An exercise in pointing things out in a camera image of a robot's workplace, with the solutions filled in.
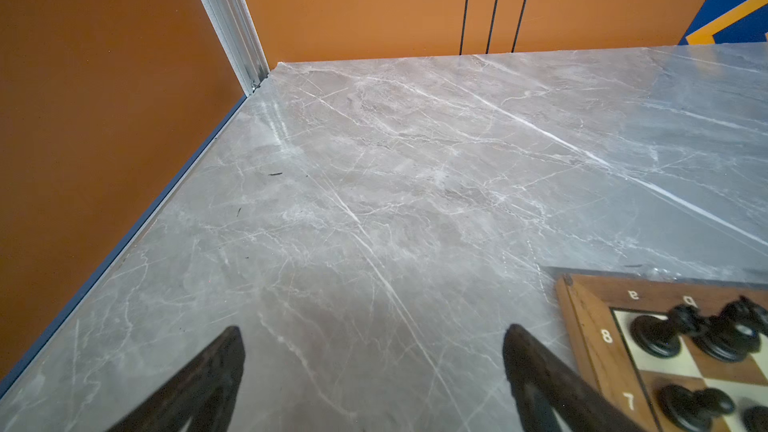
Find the aluminium corner post left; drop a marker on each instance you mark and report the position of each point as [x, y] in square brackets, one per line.
[234, 27]

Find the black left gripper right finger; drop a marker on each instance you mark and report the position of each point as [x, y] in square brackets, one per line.
[547, 392]

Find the wooden chess board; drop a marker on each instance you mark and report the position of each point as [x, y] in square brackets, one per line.
[598, 311]

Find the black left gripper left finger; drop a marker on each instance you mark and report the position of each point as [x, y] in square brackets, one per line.
[199, 397]

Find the black chess piece corner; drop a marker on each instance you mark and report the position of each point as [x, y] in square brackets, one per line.
[661, 337]

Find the black pawn near corner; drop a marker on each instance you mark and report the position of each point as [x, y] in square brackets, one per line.
[694, 410]

